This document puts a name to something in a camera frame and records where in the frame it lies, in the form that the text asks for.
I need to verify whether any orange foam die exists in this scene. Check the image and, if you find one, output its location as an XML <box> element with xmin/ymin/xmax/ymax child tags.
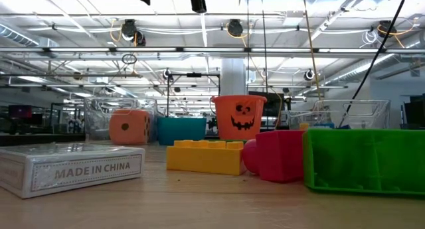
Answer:
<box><xmin>108</xmin><ymin>109</ymin><xmax>152</xmax><ymax>146</ymax></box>

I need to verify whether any clear plastic bin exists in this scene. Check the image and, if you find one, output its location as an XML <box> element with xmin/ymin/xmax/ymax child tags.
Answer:
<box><xmin>287</xmin><ymin>99</ymin><xmax>391</xmax><ymax>131</ymax></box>
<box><xmin>83</xmin><ymin>96</ymin><xmax>159</xmax><ymax>144</ymax></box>

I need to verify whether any yellow eight-stud brick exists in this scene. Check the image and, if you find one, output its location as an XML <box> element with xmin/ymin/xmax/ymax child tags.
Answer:
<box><xmin>165</xmin><ymin>139</ymin><xmax>246</xmax><ymax>176</ymax></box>

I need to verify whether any red toy block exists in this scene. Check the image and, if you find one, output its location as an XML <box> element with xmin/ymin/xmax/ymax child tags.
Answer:
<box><xmin>241</xmin><ymin>129</ymin><xmax>305</xmax><ymax>184</ymax></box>

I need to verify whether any card deck brown print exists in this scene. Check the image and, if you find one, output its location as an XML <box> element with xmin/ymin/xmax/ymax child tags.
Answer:
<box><xmin>0</xmin><ymin>144</ymin><xmax>146</xmax><ymax>200</ymax></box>

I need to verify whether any black gantry stand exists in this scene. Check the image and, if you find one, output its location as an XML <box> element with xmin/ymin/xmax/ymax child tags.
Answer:
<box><xmin>165</xmin><ymin>72</ymin><xmax>222</xmax><ymax>119</ymax></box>

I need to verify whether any white building column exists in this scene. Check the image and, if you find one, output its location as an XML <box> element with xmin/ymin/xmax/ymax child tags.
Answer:
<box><xmin>220</xmin><ymin>58</ymin><xmax>247</xmax><ymax>97</ymax></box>

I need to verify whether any teal plastic bin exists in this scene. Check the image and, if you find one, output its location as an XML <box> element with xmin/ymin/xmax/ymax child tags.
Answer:
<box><xmin>155</xmin><ymin>117</ymin><xmax>207</xmax><ymax>147</ymax></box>

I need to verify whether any orange pumpkin bucket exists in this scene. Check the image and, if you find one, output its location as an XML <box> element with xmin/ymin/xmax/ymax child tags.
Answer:
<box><xmin>211</xmin><ymin>95</ymin><xmax>268</xmax><ymax>141</ymax></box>

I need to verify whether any black monitor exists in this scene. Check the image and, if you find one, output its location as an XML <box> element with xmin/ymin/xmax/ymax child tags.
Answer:
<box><xmin>248</xmin><ymin>91</ymin><xmax>286</xmax><ymax>117</ymax></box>

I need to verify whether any dark monitor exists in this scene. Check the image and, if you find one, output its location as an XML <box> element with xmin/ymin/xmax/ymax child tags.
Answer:
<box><xmin>403</xmin><ymin>95</ymin><xmax>425</xmax><ymax>129</ymax></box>
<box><xmin>8</xmin><ymin>104</ymin><xmax>33</xmax><ymax>120</ymax></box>

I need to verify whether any green plastic bin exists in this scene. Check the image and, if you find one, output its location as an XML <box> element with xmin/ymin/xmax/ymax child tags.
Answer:
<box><xmin>301</xmin><ymin>128</ymin><xmax>425</xmax><ymax>195</ymax></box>

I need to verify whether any black hanging cable ring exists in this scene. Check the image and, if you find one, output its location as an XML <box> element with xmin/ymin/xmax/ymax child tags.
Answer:
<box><xmin>122</xmin><ymin>53</ymin><xmax>137</xmax><ymax>66</ymax></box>

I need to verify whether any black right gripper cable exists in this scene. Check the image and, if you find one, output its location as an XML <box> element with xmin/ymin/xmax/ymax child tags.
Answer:
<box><xmin>337</xmin><ymin>0</ymin><xmax>410</xmax><ymax>128</ymax></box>

